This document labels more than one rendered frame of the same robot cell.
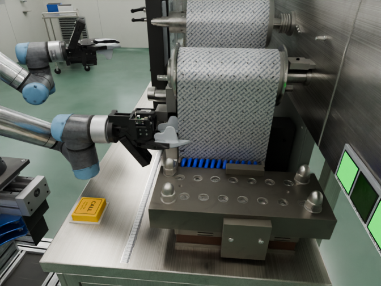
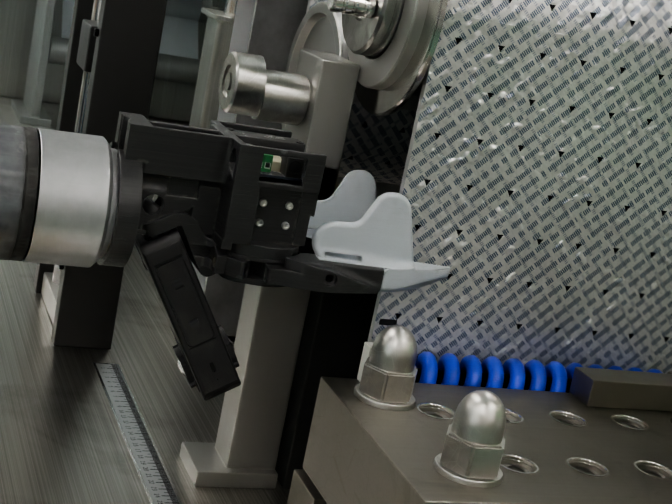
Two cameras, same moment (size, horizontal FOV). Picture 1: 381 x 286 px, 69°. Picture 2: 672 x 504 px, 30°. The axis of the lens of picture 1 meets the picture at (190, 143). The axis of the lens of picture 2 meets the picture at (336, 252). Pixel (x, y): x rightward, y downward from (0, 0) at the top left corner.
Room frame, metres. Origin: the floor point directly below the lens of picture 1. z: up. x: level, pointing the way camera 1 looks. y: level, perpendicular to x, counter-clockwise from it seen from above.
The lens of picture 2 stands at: (-0.04, 0.41, 1.28)
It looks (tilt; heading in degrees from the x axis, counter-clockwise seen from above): 14 degrees down; 333
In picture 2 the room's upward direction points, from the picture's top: 12 degrees clockwise
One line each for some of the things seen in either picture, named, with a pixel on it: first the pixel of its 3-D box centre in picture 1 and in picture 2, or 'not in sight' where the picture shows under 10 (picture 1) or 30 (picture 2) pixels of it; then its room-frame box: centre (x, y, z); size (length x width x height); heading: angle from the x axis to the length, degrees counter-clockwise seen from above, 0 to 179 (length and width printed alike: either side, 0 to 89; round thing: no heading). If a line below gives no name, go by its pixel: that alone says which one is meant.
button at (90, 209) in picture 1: (89, 209); not in sight; (0.55, 0.28, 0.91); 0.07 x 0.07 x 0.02; 85
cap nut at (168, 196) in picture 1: (168, 191); (477, 431); (0.47, 0.05, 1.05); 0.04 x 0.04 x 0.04
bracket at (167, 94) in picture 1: (167, 133); (261, 271); (0.73, 0.07, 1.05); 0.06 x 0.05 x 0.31; 85
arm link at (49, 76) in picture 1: (41, 80); not in sight; (1.02, 0.57, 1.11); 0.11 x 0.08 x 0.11; 17
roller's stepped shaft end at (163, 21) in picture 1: (160, 21); not in sight; (0.95, 0.10, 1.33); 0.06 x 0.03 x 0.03; 85
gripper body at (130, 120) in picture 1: (133, 127); (209, 202); (0.64, 0.15, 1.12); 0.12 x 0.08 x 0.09; 85
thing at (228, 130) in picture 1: (223, 133); (555, 250); (0.62, -0.09, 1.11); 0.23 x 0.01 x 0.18; 85
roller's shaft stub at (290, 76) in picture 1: (294, 76); not in sight; (0.67, -0.26, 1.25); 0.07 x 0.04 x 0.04; 85
